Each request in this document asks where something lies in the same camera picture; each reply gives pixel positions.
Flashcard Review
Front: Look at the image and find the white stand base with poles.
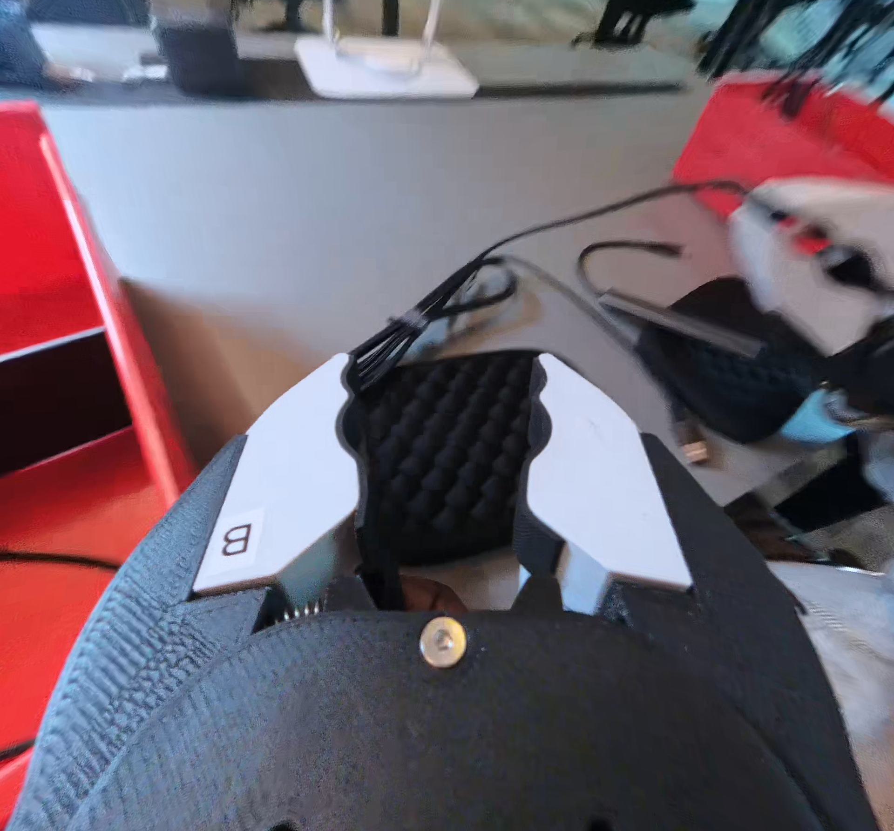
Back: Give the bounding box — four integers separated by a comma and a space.
293, 0, 479, 100

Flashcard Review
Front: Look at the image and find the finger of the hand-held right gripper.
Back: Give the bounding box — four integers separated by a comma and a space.
751, 178, 894, 245
730, 206, 894, 357

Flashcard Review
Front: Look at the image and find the red plastic bin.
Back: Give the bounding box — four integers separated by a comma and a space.
0, 101, 200, 807
674, 70, 894, 217

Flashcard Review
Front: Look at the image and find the black box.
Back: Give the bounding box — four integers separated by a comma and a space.
155, 10, 247, 97

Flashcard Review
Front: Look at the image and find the black cable gold plug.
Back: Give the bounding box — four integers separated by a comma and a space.
670, 394, 712, 465

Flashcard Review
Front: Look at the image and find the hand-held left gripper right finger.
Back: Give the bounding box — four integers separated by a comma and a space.
515, 354, 692, 615

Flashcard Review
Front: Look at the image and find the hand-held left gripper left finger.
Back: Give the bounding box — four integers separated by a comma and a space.
192, 354, 363, 612

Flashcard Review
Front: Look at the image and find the thin black cable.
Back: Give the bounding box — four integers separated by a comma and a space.
0, 550, 121, 572

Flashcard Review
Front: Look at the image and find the black usb-c cable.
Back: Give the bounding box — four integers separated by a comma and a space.
345, 178, 752, 395

